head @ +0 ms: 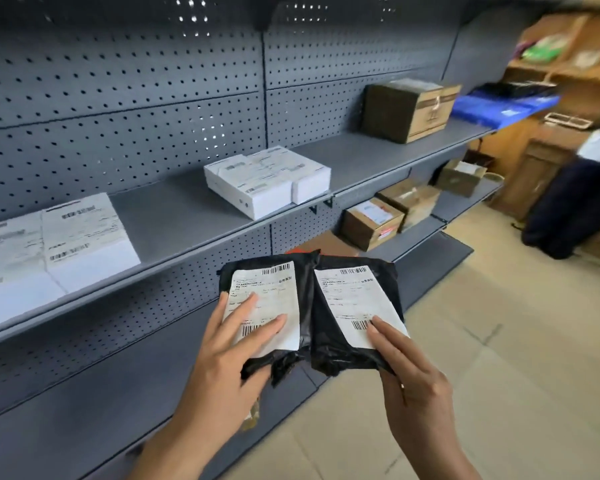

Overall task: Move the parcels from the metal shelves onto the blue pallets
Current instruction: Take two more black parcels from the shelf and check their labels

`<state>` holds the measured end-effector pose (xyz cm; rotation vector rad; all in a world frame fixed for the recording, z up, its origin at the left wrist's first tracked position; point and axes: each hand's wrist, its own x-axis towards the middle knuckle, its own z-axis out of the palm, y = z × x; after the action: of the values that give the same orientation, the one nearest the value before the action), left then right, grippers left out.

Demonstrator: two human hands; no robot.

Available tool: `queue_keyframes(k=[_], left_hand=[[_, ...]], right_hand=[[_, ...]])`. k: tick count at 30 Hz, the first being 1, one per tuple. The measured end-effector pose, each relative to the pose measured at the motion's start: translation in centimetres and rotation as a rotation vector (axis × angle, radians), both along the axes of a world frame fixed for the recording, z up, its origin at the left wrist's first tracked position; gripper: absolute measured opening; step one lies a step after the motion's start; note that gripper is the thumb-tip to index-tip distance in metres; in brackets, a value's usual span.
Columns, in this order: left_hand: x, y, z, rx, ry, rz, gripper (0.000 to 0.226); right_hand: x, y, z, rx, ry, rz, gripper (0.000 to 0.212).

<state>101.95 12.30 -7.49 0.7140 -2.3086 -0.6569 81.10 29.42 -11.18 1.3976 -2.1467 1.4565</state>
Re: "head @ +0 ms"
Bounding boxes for person's left hand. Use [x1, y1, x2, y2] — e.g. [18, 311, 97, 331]
[172, 292, 289, 435]

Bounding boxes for person's right hand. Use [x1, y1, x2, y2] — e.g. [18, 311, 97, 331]
[366, 316, 456, 439]

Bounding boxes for small gold packet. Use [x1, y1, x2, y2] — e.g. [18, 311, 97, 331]
[239, 399, 261, 433]

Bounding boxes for grey metal shelving unit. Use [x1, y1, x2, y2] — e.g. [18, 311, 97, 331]
[0, 0, 531, 480]

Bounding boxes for brown box red label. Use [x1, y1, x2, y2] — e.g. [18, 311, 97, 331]
[287, 230, 361, 258]

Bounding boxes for brown box red striped sticker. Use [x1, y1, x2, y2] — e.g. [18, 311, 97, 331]
[341, 197, 406, 252]

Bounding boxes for small white labelled box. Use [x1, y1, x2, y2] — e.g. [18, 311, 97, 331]
[247, 146, 332, 205]
[203, 154, 293, 221]

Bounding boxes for brown taped cardboard box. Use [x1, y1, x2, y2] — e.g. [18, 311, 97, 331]
[377, 178, 442, 233]

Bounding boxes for large white box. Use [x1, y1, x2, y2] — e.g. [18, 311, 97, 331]
[0, 193, 141, 335]

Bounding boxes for large printed cardboard box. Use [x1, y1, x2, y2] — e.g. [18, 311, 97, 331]
[362, 78, 463, 145]

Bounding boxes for person's right forearm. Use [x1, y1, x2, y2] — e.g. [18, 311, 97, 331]
[392, 429, 481, 480]

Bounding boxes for person's left forearm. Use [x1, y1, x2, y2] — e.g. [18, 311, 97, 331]
[127, 417, 243, 480]

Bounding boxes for wooden shelving unit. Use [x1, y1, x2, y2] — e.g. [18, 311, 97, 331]
[489, 12, 600, 268]

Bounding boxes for white electronic scale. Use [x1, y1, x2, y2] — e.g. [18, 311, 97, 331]
[545, 112, 593, 129]

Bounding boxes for green white packet bags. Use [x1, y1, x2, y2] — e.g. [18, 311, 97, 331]
[522, 34, 571, 63]

